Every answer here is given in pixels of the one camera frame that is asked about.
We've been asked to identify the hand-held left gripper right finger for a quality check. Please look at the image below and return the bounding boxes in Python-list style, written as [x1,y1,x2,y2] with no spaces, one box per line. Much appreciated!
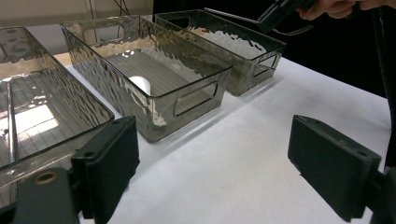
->
[287,114,382,223]

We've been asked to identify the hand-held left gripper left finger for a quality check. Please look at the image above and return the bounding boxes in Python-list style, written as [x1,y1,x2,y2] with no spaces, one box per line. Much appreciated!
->
[70,115,141,224]

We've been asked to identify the metal fork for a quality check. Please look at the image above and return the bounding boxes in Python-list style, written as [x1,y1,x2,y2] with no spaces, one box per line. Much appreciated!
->
[204,7,261,25]

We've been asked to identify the smoky clear plastic bin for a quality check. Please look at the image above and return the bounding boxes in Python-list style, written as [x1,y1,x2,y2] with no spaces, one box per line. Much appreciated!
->
[60,15,233,144]
[0,26,116,209]
[154,8,288,97]

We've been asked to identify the metal chopstick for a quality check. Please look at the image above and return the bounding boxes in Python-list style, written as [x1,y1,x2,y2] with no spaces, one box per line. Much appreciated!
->
[6,79,18,165]

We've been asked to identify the beige wooden furniture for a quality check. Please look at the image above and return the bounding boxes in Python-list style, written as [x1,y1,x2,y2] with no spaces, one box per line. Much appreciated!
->
[0,0,154,28]

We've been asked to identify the right hand-held gripper black cable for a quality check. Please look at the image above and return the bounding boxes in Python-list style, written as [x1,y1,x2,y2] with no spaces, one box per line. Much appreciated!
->
[273,23,315,36]

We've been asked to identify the hand-held gripper black cable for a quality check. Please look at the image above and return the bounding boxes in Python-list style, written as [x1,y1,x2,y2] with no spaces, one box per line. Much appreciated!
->
[372,7,396,169]
[273,23,315,36]

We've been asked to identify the left hand-held gripper black cable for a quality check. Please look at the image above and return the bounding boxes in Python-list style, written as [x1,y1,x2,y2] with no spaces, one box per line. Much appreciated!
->
[372,7,396,169]

